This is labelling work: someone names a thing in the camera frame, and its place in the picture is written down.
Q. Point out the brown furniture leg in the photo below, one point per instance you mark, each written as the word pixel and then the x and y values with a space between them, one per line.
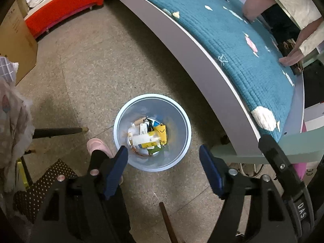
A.
pixel 168 225

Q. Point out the pale floral cloth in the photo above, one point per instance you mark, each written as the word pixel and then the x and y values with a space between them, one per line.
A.
pixel 15 121

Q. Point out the pink box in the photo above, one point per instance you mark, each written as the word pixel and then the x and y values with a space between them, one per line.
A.
pixel 301 168

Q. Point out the red covered low bench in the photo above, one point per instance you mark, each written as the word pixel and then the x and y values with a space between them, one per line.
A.
pixel 63 7

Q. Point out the pile of discarded wrappers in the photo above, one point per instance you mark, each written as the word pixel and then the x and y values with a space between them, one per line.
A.
pixel 146 139

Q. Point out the pink slipper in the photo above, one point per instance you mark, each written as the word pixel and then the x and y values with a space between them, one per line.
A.
pixel 97 144

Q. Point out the brown cardboard box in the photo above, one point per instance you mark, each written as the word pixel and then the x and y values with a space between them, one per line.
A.
pixel 15 38

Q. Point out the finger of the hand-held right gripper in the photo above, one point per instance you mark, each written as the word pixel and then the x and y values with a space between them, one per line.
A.
pixel 278 164

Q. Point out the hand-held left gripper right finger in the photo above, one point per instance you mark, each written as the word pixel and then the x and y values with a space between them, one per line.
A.
pixel 210 169

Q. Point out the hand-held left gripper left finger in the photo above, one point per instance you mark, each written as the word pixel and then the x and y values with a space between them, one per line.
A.
pixel 114 172

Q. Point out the person's leg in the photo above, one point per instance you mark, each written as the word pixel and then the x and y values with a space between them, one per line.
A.
pixel 96 158

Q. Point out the light blue trash bin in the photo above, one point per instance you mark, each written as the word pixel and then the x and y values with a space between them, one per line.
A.
pixel 177 131

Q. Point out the black furniture leg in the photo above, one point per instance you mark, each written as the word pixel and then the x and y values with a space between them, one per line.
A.
pixel 58 132

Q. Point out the brown dotted cushion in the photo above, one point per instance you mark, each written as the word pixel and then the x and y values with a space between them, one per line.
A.
pixel 48 182

